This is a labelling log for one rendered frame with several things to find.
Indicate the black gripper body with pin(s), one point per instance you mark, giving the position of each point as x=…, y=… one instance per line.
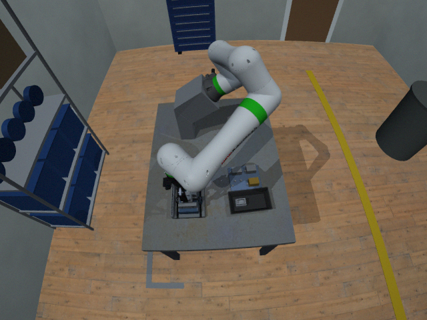
x=178, y=186

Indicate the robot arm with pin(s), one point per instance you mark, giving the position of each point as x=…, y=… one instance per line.
x=243, y=67

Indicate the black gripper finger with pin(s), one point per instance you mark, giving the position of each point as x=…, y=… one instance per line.
x=182, y=196

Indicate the yellow block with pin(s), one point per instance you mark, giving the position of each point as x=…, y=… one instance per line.
x=254, y=181

